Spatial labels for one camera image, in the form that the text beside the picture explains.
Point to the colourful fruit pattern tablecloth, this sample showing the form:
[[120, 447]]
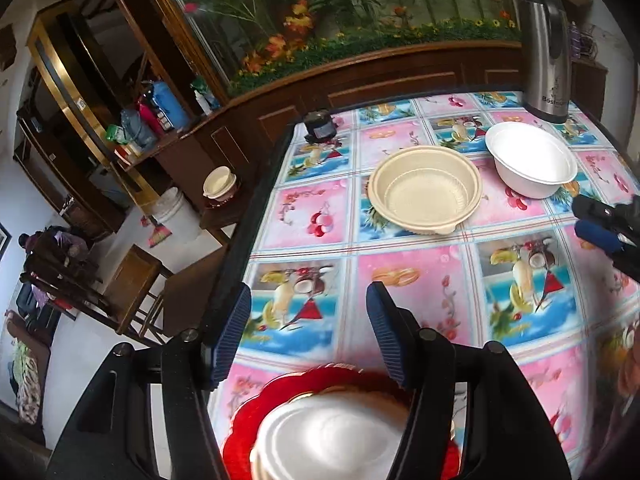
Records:
[[514, 272]]

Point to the seated person in background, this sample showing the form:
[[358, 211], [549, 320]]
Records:
[[55, 245]]

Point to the cream bowl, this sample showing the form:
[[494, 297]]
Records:
[[426, 189]]

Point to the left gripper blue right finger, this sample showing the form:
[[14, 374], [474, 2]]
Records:
[[394, 329]]

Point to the stacked bowls on side stand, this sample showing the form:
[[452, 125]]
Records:
[[220, 186]]

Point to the small black jar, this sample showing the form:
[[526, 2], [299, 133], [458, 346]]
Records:
[[320, 127]]

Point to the white bowl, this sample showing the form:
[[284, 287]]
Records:
[[336, 435], [531, 161]]

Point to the blue water bottle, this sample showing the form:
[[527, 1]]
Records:
[[170, 106]]

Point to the wooden stool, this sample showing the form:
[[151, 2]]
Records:
[[129, 295]]

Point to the purple bottles pair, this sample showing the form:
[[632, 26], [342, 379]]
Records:
[[575, 41]]

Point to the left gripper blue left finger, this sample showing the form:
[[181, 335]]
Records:
[[222, 330]]

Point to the stainless steel thermos jug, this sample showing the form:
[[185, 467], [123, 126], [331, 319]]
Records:
[[546, 51]]

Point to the flower garden wall mural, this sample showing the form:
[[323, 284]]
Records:
[[255, 42]]

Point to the white plastic bucket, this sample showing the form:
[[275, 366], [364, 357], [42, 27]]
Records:
[[174, 211]]

